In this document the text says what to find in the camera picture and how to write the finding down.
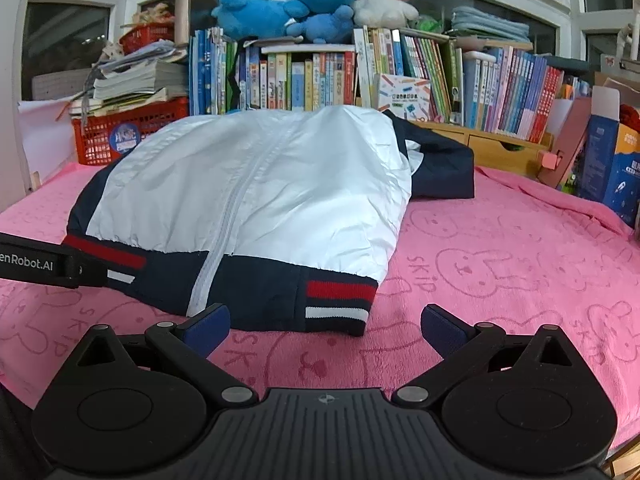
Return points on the blue whale plush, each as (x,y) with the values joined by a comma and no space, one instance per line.
(255,15)

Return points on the green plush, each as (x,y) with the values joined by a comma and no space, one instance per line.
(430,24)

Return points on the white perforated board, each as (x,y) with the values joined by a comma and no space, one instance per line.
(55,82)

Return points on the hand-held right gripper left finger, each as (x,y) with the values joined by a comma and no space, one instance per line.
(207,328)

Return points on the stack of magazines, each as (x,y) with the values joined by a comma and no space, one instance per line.
(140,80)

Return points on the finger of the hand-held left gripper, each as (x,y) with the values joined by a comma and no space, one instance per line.
(40,262)

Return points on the row of tall blue books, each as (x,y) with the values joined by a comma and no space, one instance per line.
(205,75)

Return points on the large red plastic crate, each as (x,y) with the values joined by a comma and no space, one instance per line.
(160,120)

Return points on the white and navy jacket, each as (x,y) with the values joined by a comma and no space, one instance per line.
(280,175)

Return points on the white box with colourful print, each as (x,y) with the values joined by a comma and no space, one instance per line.
(400,95)

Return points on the row of green-spined books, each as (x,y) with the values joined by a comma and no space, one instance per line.
(435,70)

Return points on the small blue plush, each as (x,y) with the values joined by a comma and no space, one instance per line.
(325,25)

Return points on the stack of light blue folders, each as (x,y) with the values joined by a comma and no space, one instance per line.
(490,25)

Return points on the pink rabbit-print blanket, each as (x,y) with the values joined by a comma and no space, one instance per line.
(500,270)

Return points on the row of pastel books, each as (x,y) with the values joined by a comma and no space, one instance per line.
(515,90)

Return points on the small red basket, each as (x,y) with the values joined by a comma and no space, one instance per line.
(150,37)

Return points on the wooden drawer organizer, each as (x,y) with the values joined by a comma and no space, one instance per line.
(500,152)

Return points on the pink board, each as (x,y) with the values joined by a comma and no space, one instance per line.
(570,135)

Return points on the tan board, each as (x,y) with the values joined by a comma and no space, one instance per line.
(183,15)

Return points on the blue cardboard box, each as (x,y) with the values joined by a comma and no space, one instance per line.
(605,160)

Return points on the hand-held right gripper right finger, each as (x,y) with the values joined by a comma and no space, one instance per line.
(442,330)

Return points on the pink clip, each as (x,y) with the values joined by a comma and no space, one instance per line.
(551,161)

